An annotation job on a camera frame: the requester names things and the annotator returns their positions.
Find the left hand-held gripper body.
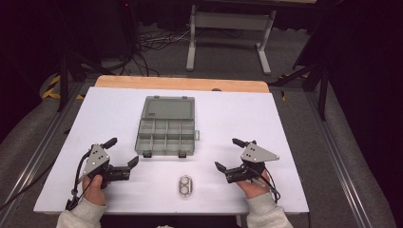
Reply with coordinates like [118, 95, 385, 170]
[83, 143, 131, 190]

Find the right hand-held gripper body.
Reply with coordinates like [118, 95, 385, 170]
[223, 142, 280, 184]

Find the small clear oval case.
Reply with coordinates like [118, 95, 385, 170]
[178, 174, 194, 199]

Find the grey plastic compartment box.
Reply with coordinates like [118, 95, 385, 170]
[134, 95, 201, 159]

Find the person's left hand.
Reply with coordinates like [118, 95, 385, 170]
[82, 173, 107, 207]

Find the person's right hand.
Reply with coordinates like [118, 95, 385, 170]
[236, 170, 274, 200]

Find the white table board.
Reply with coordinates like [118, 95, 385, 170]
[32, 85, 310, 216]

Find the yellow black hazard tape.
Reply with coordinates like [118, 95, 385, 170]
[41, 74, 86, 101]
[278, 71, 311, 103]

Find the black metal stand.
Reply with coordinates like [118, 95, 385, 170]
[271, 61, 331, 122]
[56, 51, 107, 113]

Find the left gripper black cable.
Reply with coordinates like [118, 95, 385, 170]
[65, 149, 93, 212]

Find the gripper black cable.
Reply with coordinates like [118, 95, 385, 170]
[65, 149, 93, 212]
[251, 166, 282, 204]

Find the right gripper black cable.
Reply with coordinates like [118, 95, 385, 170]
[251, 166, 282, 204]

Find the aluminium rail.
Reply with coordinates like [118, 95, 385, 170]
[0, 81, 84, 220]
[304, 90, 375, 228]

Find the thin black cable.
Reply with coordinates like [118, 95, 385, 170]
[0, 160, 60, 213]

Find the bundle of black cables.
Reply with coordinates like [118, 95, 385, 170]
[118, 27, 192, 78]

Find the grey metal table frame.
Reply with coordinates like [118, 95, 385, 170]
[185, 4, 278, 76]

